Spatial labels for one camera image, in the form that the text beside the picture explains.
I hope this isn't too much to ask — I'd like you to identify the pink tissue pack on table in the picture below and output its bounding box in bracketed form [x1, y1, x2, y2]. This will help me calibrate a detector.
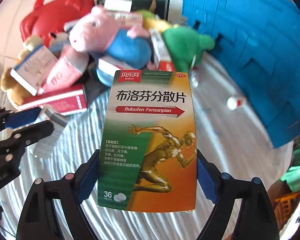
[37, 44, 89, 95]

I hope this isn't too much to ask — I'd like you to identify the magenta white medicine box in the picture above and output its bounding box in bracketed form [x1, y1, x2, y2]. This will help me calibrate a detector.
[17, 83, 88, 115]

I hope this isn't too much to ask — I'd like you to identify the red white medicine box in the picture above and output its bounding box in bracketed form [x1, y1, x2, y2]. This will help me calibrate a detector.
[149, 29, 175, 72]

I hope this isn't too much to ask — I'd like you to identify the red plastic toy bag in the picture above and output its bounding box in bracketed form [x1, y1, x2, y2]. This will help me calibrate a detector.
[20, 0, 95, 46]

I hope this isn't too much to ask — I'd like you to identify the pink pig plush blue body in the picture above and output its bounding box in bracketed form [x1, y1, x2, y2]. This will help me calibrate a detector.
[69, 5, 153, 87]

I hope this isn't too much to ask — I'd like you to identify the blue plastic storage crate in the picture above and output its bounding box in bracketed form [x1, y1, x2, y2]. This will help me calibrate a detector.
[183, 0, 300, 148]

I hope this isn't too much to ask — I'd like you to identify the green orange ibuprofen box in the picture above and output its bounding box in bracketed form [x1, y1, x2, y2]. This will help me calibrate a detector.
[97, 70, 197, 213]

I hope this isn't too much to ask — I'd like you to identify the small clear vial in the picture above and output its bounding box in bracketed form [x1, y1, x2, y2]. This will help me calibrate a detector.
[189, 67, 200, 88]

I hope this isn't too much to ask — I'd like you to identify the white small bottle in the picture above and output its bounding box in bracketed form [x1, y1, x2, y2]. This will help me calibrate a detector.
[226, 96, 247, 111]

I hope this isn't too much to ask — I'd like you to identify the dark green gift box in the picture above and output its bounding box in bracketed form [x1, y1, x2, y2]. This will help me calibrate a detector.
[96, 0, 170, 20]

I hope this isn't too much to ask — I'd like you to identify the brown teddy bear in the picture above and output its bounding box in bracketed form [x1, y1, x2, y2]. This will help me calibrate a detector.
[0, 35, 43, 108]

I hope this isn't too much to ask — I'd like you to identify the blue white medicine box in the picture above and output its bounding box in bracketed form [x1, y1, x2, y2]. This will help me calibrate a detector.
[11, 44, 58, 96]

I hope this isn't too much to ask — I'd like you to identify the green and yellow plush toy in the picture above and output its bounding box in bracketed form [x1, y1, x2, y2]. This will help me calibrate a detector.
[136, 9, 215, 73]

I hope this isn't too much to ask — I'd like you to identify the silver grey small box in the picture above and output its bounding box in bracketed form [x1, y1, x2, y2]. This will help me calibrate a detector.
[30, 105, 68, 158]

